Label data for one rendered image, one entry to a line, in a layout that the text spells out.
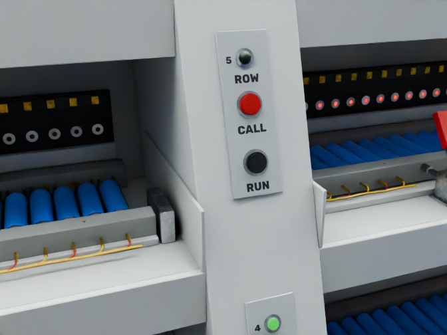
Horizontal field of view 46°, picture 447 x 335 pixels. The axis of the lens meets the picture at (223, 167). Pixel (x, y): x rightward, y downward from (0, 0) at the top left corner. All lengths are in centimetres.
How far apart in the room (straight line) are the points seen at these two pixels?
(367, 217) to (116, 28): 26
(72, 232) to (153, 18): 17
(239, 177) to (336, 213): 13
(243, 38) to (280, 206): 13
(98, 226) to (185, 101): 12
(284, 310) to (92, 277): 15
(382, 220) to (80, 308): 26
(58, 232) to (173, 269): 9
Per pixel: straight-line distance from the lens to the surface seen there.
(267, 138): 39
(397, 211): 50
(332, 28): 44
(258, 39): 40
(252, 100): 38
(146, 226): 42
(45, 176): 52
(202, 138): 38
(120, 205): 45
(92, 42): 38
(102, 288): 38
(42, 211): 46
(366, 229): 46
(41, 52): 38
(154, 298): 39
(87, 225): 41
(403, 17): 48
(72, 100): 52
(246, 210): 39
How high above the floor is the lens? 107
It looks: 5 degrees down
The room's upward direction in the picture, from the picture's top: 6 degrees counter-clockwise
